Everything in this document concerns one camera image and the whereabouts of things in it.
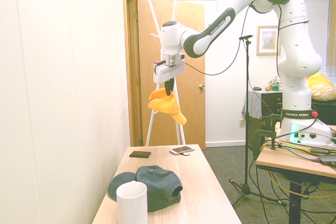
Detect grey cloth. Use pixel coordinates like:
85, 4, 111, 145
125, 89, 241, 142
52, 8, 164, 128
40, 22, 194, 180
241, 90, 263, 119

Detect purple cable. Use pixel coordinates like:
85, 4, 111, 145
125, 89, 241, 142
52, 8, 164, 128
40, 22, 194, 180
275, 140, 323, 162

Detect yellow cable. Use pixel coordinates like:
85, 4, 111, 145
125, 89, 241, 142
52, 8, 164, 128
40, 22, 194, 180
259, 140, 336, 199

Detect black table clamp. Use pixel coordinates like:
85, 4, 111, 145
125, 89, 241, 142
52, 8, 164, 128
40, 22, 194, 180
253, 113, 279, 161

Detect dark wooden dresser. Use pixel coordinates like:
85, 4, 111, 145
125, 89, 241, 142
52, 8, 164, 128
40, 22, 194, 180
248, 90, 284, 151

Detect black flat device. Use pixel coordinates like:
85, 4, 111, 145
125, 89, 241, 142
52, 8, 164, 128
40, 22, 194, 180
318, 155, 336, 166

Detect dark low cabinet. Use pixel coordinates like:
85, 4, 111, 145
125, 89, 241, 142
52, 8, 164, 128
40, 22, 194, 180
311, 99, 336, 126

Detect wooden door frame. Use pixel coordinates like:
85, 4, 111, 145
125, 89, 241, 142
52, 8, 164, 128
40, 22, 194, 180
122, 0, 144, 147

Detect flower decoration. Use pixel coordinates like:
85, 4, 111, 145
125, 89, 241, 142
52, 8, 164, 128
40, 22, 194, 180
268, 74, 284, 88

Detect white smartphone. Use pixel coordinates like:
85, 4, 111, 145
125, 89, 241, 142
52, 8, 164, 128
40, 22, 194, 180
169, 145, 196, 155

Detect yellow bag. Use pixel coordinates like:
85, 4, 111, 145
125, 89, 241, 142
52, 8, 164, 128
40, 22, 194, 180
306, 71, 336, 102

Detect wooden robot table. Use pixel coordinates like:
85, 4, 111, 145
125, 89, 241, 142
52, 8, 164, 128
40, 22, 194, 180
256, 124, 336, 224

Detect brown wooden door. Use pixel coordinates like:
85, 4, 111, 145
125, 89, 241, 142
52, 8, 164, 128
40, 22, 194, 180
136, 0, 206, 147

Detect white wooden coat rack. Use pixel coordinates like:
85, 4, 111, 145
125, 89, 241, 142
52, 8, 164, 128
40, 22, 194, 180
143, 0, 187, 146

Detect dark blue-grey baseball cap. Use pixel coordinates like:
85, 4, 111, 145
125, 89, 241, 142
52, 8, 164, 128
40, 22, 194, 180
107, 165, 184, 213

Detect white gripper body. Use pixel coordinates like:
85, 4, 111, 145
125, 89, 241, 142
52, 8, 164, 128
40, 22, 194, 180
153, 53, 187, 84

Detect black tripod stand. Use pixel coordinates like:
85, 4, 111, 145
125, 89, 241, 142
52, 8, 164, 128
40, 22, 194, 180
228, 38, 287, 207

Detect yellow baseball cap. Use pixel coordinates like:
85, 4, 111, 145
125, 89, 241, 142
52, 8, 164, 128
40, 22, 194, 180
147, 89, 188, 125

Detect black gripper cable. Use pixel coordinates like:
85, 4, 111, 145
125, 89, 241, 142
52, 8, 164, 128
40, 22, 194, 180
183, 0, 310, 77

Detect window blinds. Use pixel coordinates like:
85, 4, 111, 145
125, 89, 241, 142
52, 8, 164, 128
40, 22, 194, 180
327, 0, 336, 88

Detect framed wall picture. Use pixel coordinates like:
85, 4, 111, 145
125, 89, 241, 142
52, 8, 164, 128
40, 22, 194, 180
256, 25, 282, 56

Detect white cylindrical cup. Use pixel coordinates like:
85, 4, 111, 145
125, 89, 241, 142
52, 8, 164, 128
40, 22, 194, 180
116, 181, 148, 224

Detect small black flat box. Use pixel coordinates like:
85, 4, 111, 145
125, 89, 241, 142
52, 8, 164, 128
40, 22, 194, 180
129, 151, 152, 159

